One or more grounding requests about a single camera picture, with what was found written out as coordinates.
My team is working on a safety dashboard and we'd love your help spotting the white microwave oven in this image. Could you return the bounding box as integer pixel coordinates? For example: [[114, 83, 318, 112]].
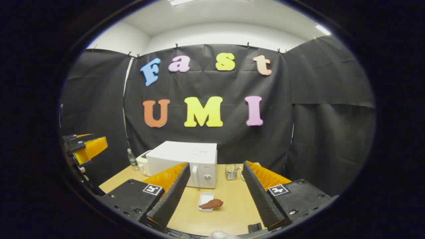
[[145, 141, 218, 189]]

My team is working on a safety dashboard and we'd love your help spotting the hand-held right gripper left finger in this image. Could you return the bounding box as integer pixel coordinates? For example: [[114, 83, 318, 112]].
[[96, 162, 191, 230]]

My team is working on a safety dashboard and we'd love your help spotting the brown meat slice food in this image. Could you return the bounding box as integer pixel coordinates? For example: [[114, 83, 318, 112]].
[[200, 199, 224, 209]]

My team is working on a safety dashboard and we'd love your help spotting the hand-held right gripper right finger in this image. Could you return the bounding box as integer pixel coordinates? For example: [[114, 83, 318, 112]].
[[242, 161, 339, 232]]

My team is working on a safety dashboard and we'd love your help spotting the black backdrop cloth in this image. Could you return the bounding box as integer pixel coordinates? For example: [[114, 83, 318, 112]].
[[60, 35, 376, 196]]

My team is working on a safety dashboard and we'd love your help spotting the white toaster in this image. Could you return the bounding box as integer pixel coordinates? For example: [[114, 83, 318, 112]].
[[136, 150, 153, 176]]

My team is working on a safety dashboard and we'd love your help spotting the metal wire basket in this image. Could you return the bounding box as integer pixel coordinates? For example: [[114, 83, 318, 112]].
[[225, 164, 238, 181]]

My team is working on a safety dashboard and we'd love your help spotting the small white rectangular tray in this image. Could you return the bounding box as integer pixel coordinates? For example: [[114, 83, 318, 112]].
[[198, 192, 215, 213]]

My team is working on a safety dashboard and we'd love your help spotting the clear green-label water bottle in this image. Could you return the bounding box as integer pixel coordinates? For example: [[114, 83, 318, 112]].
[[127, 148, 138, 171]]

